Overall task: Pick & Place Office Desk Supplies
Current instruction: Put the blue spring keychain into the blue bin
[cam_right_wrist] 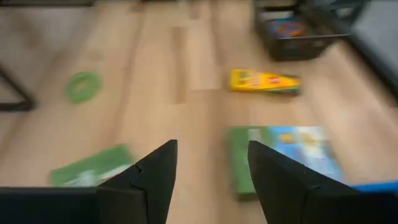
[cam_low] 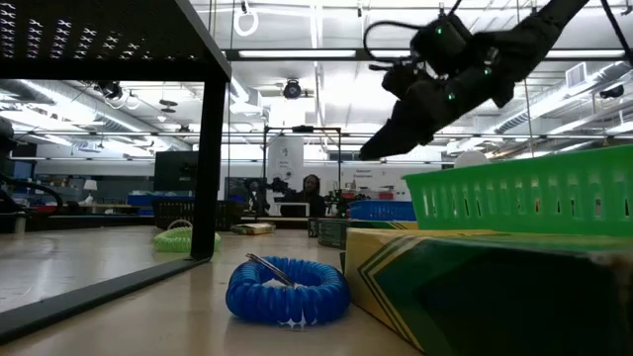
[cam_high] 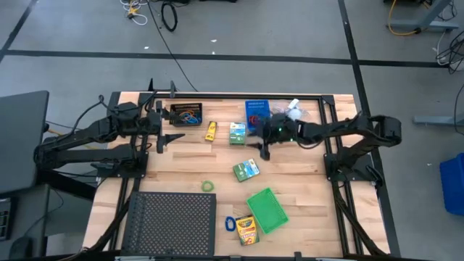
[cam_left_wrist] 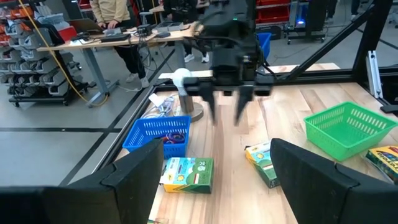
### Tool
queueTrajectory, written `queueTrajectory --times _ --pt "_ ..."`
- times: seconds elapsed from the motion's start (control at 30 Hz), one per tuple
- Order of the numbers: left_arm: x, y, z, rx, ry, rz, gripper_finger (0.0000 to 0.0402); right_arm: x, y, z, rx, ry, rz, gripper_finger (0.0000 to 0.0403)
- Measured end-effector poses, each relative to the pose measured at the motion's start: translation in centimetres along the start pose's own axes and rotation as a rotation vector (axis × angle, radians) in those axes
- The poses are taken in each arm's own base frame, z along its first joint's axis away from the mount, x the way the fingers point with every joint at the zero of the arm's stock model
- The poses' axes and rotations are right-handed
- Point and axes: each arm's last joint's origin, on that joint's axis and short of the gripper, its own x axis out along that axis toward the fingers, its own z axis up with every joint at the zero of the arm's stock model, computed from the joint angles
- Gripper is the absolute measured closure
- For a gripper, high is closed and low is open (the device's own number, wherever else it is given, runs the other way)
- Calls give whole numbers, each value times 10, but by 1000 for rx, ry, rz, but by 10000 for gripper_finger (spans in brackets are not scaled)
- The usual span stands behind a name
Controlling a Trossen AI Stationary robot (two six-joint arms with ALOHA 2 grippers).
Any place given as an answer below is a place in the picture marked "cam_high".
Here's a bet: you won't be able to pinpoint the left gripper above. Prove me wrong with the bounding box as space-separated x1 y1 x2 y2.
137 100 186 154

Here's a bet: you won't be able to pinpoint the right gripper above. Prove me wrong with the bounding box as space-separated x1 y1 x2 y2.
245 112 302 162

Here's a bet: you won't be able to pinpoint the green crayon box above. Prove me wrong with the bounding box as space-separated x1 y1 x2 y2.
228 122 247 146
232 158 261 183

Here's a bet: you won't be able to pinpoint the green plastic basket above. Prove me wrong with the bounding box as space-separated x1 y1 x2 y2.
246 187 290 235

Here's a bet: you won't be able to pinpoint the dark grey desk top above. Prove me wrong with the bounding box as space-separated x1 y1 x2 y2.
0 90 50 195

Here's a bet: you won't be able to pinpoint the grey desk foot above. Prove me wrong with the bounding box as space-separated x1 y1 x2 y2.
413 111 464 128

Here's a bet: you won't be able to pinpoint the grey desk base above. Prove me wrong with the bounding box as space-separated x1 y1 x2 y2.
384 0 460 33

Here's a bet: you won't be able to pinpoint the black mesh basket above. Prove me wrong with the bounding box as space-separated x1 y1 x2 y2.
169 102 204 128

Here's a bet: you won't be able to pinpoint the blue plastic basket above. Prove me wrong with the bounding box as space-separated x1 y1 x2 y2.
244 99 273 132

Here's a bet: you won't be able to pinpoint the small yellow crayon box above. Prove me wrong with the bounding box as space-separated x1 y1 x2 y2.
204 121 218 142

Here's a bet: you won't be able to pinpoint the black power box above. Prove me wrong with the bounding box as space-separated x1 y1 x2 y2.
106 91 122 126

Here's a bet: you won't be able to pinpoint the large yellow crayon box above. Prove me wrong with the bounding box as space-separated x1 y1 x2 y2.
235 214 260 247

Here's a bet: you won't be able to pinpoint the black perforated metal riser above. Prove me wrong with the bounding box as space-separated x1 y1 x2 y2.
120 192 218 259

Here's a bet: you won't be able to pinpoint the computer keyboard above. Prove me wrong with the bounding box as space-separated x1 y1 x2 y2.
0 197 14 242

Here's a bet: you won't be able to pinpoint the black computer mouse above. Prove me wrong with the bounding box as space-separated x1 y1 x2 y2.
9 236 34 260

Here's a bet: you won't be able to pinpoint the blue storage bin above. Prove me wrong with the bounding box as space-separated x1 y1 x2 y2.
439 152 464 217

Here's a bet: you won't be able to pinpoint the black aluminium table frame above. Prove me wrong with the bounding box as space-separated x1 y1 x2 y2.
108 91 402 259

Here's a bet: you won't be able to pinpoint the long black floor cable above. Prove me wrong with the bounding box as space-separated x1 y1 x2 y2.
146 0 199 93

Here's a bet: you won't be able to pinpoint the tan cable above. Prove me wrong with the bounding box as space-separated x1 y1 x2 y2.
46 127 91 149

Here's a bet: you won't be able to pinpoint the coiled black floor cable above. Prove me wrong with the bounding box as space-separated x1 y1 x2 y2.
160 1 179 33

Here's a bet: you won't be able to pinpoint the white cable bundle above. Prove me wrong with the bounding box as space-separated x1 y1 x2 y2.
119 0 149 26

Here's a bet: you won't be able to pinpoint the black cable bundle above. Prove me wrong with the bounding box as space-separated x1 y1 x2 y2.
59 177 141 261
331 183 389 259

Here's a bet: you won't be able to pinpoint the yellow floor cable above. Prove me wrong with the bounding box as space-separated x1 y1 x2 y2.
386 0 422 36

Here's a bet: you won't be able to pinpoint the tangled black cables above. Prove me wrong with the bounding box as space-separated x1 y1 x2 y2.
434 28 464 75

